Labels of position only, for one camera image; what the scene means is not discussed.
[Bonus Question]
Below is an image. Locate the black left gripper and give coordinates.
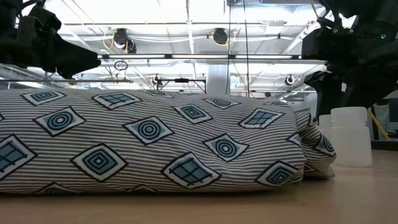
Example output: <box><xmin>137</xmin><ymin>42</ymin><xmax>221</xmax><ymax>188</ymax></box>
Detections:
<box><xmin>0</xmin><ymin>0</ymin><xmax>102</xmax><ymax>80</ymax></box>

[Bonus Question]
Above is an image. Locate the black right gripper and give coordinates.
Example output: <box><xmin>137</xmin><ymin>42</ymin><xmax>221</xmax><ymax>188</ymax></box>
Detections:
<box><xmin>301</xmin><ymin>0</ymin><xmax>398</xmax><ymax>118</ymax></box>

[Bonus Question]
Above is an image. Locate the small white plastic bottle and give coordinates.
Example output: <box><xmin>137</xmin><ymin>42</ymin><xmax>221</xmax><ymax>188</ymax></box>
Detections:
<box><xmin>330</xmin><ymin>106</ymin><xmax>373</xmax><ymax>167</ymax></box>

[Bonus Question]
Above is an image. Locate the striped patterned fabric pouch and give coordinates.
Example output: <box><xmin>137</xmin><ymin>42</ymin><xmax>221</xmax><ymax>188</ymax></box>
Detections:
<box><xmin>0</xmin><ymin>88</ymin><xmax>337</xmax><ymax>195</ymax></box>

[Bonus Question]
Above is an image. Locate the thick yellow cable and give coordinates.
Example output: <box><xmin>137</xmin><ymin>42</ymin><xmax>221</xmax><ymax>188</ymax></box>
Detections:
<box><xmin>368</xmin><ymin>108</ymin><xmax>390</xmax><ymax>141</ymax></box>

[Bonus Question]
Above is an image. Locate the black ceiling cable reel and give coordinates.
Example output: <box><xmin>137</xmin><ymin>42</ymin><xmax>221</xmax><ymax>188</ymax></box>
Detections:
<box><xmin>212</xmin><ymin>27</ymin><xmax>229</xmax><ymax>45</ymax></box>
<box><xmin>113</xmin><ymin>27</ymin><xmax>137</xmax><ymax>54</ymax></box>

